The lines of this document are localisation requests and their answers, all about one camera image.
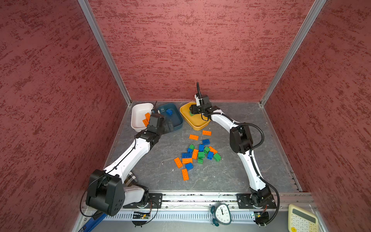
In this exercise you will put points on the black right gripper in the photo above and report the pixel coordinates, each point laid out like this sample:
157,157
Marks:
194,109

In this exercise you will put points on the orange lego brick studs up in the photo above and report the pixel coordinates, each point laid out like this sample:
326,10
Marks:
148,116

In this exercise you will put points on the orange lego brick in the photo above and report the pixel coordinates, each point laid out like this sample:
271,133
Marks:
194,137
146,122

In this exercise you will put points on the blue lego brick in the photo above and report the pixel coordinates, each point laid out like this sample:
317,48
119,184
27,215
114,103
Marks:
169,112

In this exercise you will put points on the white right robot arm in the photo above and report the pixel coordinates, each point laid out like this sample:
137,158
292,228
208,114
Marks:
241,142

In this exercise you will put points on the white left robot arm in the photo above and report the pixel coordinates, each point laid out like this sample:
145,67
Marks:
107,191

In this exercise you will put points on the yellow plastic bin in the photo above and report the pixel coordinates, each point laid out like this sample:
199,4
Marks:
195,121

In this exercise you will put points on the white plastic bin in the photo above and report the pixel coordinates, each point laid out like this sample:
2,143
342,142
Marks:
138,115

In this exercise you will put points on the dark teal plastic bin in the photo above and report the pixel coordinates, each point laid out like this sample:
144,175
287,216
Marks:
176,117

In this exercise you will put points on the orange lego right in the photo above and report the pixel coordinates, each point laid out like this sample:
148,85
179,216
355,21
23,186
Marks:
212,149

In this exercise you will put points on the blue lego long middle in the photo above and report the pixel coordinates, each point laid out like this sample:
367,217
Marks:
186,155

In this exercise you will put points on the orange lego long left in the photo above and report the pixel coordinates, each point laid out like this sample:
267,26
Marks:
178,162

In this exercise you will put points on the orange lego long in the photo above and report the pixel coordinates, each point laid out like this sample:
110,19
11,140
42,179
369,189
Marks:
178,162
185,174

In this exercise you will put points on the orange lego upright centre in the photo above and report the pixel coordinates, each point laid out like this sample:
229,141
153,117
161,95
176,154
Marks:
195,154

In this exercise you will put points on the orange lego middle flat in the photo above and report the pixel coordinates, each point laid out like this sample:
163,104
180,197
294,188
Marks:
187,160

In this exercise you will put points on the blue lego front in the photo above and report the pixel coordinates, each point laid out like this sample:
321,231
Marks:
189,166

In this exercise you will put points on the orange lego long front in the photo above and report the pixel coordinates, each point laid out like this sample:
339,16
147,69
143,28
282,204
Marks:
185,174

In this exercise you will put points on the checkered cloth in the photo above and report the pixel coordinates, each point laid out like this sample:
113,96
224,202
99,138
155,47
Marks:
131,180

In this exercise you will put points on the teal alarm clock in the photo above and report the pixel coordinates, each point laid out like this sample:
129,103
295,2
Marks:
221,215

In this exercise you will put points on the yellow calculator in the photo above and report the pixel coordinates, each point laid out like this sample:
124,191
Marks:
300,220

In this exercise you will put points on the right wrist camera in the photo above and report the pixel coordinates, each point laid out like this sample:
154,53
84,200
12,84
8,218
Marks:
202,101

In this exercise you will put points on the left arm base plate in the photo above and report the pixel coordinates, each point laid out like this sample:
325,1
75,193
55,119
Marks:
150,201

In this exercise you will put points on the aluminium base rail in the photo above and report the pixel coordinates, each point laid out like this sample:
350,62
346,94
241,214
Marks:
196,206

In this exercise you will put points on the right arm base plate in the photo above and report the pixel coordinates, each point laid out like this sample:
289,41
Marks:
255,201

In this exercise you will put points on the blue handled tool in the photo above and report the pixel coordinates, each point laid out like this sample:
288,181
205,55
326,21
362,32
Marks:
97,218

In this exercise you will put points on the aluminium corner post left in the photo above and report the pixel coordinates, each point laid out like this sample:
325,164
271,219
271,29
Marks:
89,15

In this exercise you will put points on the aluminium corner post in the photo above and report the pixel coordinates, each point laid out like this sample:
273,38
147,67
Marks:
300,36
89,15

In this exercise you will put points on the aluminium corner post right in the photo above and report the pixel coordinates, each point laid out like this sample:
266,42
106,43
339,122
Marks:
300,36

